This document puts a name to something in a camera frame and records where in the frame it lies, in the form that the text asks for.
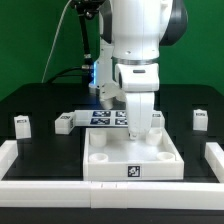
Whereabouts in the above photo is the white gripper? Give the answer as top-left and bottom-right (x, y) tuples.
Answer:
(115, 63), (159, 140)

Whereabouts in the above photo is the white square tabletop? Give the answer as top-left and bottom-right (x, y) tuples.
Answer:
(83, 128), (184, 181)

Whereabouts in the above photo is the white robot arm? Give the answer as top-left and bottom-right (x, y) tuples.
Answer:
(89, 0), (188, 140)

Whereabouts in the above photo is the white base tag plate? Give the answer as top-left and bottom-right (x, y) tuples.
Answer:
(75, 110), (127, 127)

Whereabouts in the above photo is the white U-shaped fence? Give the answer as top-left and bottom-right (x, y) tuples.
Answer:
(0, 140), (224, 210)

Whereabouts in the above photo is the black cable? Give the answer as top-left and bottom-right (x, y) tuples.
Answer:
(46, 66), (84, 84)

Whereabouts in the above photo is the black camera pole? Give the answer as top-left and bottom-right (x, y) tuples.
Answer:
(70, 0), (101, 83)

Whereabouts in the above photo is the white cable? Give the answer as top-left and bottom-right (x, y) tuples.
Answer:
(41, 0), (73, 84)

